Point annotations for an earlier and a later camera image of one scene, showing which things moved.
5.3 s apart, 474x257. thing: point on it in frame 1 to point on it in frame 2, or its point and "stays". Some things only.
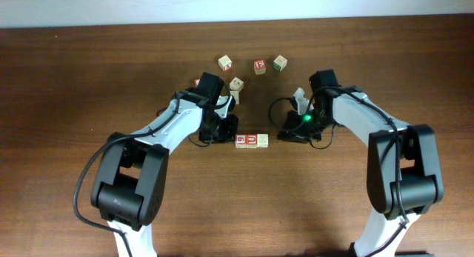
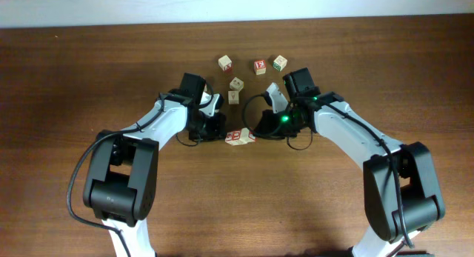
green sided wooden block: [279, 63] stays
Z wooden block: [262, 141] to [246, 136]
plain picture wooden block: [236, 84] stays
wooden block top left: [225, 63] stays
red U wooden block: [252, 141] to [236, 140]
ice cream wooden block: [235, 94] stays
